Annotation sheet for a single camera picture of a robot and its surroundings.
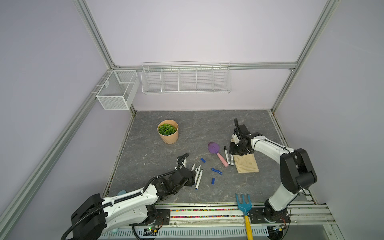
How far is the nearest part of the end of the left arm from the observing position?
1.90 ft

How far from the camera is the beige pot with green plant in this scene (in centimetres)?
95

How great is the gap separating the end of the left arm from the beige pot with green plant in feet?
1.14
